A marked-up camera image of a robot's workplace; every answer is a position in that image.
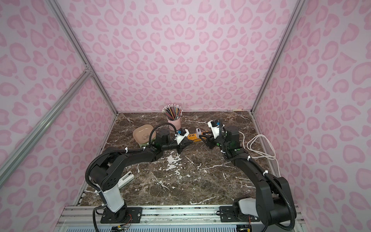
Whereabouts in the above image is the orange power strip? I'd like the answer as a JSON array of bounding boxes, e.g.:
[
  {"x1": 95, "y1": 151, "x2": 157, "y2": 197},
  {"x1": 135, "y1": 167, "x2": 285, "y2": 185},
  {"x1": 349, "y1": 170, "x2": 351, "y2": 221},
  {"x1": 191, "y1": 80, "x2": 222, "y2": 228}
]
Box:
[{"x1": 187, "y1": 131, "x2": 207, "y2": 142}]

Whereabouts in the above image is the white USB charger adapter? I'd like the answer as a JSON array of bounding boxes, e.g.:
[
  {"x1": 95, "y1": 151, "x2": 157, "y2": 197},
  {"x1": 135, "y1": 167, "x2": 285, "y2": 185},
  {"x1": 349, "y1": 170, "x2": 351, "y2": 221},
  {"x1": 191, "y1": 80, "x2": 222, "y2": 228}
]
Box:
[{"x1": 196, "y1": 128, "x2": 203, "y2": 137}]

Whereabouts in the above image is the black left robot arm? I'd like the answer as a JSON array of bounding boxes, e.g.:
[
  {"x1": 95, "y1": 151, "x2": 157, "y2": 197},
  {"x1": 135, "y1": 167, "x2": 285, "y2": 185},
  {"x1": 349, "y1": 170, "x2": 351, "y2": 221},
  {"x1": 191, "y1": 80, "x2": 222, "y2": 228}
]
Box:
[{"x1": 85, "y1": 123, "x2": 192, "y2": 213}]

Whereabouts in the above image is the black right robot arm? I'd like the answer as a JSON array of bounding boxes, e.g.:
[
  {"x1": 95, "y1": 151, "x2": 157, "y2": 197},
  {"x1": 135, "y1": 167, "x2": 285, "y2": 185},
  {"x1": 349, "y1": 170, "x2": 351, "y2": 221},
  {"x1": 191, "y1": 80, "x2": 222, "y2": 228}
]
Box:
[{"x1": 200, "y1": 120, "x2": 297, "y2": 231}]

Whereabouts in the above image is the beige scale bowl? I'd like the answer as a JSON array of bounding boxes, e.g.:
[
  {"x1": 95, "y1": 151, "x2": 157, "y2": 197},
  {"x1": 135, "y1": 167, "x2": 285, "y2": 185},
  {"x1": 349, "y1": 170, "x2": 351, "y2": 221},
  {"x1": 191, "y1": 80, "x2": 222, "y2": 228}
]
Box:
[{"x1": 132, "y1": 124, "x2": 154, "y2": 148}]

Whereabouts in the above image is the pink metal pencil bucket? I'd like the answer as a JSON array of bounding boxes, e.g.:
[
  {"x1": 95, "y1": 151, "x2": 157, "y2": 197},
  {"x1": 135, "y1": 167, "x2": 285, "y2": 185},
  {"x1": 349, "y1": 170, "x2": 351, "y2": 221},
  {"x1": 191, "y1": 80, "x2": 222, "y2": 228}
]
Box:
[{"x1": 167, "y1": 117, "x2": 181, "y2": 130}]

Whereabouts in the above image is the bundle of coloured pencils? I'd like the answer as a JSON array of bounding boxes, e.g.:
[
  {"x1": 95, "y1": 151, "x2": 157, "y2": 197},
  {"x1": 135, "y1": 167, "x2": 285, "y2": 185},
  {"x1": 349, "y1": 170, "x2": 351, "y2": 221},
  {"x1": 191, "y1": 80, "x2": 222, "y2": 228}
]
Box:
[{"x1": 162, "y1": 104, "x2": 183, "y2": 121}]

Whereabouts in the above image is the white object near left base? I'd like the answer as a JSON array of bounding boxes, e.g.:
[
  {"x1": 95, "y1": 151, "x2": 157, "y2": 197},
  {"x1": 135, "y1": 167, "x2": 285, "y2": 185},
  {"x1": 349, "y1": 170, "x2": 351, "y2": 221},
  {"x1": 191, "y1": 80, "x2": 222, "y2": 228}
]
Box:
[{"x1": 117, "y1": 172, "x2": 135, "y2": 189}]

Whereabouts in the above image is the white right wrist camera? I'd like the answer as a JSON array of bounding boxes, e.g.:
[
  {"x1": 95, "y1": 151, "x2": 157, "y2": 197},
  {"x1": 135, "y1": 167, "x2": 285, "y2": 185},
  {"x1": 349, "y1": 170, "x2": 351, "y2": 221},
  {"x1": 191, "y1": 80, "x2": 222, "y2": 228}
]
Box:
[{"x1": 207, "y1": 119, "x2": 223, "y2": 139}]

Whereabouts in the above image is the white power strip cord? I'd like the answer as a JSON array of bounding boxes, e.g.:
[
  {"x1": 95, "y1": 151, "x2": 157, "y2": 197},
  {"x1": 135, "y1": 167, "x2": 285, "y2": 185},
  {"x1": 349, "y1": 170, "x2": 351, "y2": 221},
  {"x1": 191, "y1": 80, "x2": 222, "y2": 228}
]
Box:
[{"x1": 239, "y1": 131, "x2": 282, "y2": 177}]

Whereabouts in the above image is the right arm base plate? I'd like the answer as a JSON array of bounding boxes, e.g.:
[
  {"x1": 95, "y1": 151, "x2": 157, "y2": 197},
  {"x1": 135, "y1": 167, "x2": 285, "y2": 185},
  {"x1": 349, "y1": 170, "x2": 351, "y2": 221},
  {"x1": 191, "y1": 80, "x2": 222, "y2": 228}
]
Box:
[{"x1": 216, "y1": 206, "x2": 260, "y2": 222}]

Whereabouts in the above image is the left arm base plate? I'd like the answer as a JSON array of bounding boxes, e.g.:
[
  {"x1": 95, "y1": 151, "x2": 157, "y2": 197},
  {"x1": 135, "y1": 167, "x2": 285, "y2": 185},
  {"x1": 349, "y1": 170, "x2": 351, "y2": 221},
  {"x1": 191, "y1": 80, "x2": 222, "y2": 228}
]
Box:
[{"x1": 100, "y1": 206, "x2": 143, "y2": 224}]

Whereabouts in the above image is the aluminium mounting rail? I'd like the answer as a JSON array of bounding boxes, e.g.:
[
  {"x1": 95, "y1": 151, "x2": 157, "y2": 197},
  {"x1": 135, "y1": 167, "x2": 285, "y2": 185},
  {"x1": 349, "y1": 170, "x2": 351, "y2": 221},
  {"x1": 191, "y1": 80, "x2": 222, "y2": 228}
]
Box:
[{"x1": 54, "y1": 204, "x2": 308, "y2": 232}]

